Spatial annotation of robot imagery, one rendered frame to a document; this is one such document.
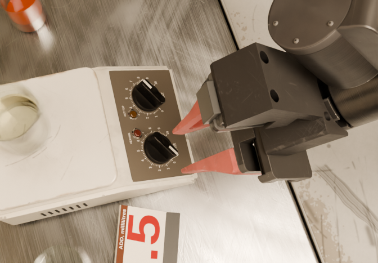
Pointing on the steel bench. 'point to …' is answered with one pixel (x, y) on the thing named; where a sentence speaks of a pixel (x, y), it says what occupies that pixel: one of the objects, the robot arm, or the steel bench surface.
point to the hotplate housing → (104, 80)
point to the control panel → (149, 124)
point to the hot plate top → (62, 144)
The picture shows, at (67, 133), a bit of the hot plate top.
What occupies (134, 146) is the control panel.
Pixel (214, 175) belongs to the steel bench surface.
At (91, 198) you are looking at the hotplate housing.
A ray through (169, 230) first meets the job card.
